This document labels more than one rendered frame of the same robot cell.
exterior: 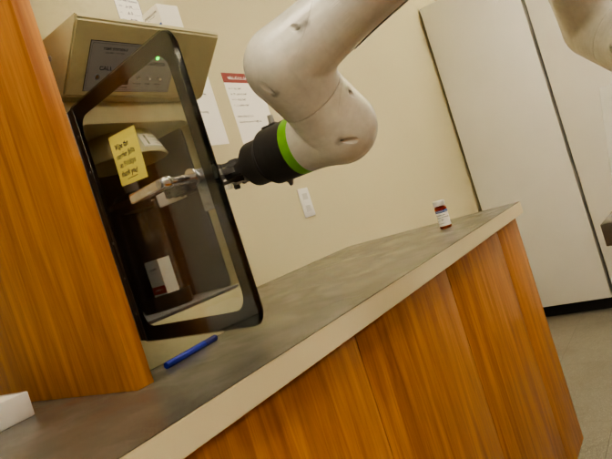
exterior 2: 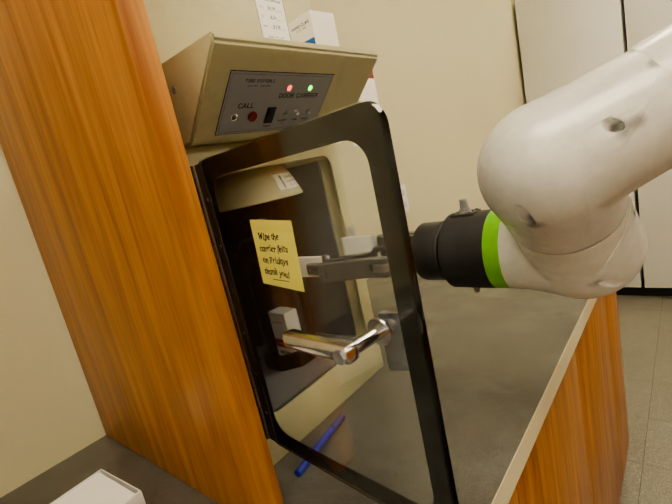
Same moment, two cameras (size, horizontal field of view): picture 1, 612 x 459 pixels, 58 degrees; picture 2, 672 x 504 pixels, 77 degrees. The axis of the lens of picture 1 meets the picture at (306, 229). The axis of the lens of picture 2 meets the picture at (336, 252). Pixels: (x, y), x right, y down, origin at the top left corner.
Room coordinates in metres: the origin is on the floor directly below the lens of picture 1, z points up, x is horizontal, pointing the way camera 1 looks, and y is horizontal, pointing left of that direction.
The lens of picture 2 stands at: (0.38, 0.11, 1.35)
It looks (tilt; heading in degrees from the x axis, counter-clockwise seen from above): 11 degrees down; 6
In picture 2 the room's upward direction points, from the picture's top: 12 degrees counter-clockwise
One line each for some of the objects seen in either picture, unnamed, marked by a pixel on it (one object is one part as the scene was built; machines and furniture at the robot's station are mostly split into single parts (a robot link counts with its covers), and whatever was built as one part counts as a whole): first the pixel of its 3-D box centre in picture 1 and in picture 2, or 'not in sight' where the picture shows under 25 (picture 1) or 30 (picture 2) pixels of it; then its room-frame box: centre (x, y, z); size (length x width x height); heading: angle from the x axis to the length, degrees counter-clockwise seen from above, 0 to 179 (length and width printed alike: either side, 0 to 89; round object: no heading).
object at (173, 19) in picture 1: (164, 25); (314, 39); (1.07, 0.14, 1.54); 0.05 x 0.05 x 0.06; 49
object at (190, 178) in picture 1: (161, 188); (332, 337); (0.73, 0.17, 1.20); 0.10 x 0.05 x 0.03; 47
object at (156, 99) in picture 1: (155, 204); (309, 324); (0.80, 0.20, 1.19); 0.30 x 0.01 x 0.40; 47
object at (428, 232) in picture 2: (249, 166); (419, 251); (0.93, 0.06, 1.22); 0.09 x 0.08 x 0.07; 53
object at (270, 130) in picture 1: (281, 149); (472, 246); (0.89, 0.00, 1.22); 0.09 x 0.06 x 0.12; 143
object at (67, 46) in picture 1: (144, 63); (290, 93); (1.01, 0.19, 1.46); 0.32 x 0.11 x 0.10; 144
